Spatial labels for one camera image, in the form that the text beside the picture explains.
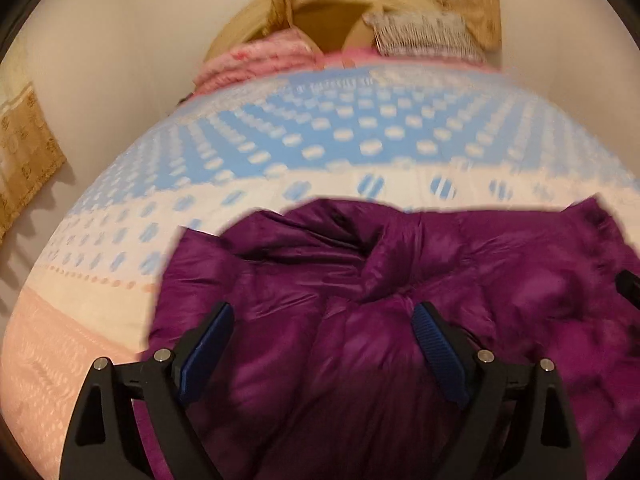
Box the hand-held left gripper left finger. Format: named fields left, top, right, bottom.
left=59, top=301, right=235, bottom=480

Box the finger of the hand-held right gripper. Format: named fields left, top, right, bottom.
left=617, top=269, right=640, bottom=311

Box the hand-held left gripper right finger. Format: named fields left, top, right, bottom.
left=411, top=302, right=586, bottom=480

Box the purple hooded puffer jacket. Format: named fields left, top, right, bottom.
left=137, top=197, right=640, bottom=480

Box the polka dot quilt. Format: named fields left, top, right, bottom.
left=0, top=52, right=640, bottom=461

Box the narrow beige floral curtain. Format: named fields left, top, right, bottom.
left=0, top=81, right=68, bottom=241

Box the folded pink blanket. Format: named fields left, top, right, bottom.
left=192, top=30, right=327, bottom=97

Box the pink patterned bed sheet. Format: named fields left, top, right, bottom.
left=320, top=46, right=383, bottom=70

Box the striped floral pillow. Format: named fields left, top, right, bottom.
left=362, top=10, right=490, bottom=64

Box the cream wooden headboard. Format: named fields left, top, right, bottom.
left=205, top=0, right=443, bottom=61

